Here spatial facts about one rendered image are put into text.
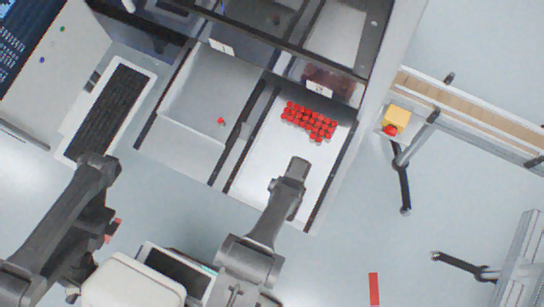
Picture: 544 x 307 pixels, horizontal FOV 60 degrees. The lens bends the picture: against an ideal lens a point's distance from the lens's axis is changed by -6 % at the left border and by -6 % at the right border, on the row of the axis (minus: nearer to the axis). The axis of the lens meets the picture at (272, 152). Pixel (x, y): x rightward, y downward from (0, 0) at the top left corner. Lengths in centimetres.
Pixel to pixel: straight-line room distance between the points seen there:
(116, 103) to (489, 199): 182
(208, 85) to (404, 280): 136
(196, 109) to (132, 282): 74
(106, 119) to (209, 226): 91
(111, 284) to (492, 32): 243
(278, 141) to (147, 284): 70
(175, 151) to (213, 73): 30
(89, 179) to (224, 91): 70
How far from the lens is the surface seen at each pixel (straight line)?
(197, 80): 174
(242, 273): 83
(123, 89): 187
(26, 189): 288
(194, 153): 166
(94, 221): 130
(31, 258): 101
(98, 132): 184
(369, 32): 114
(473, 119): 166
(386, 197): 252
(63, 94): 186
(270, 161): 162
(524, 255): 210
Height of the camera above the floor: 245
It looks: 75 degrees down
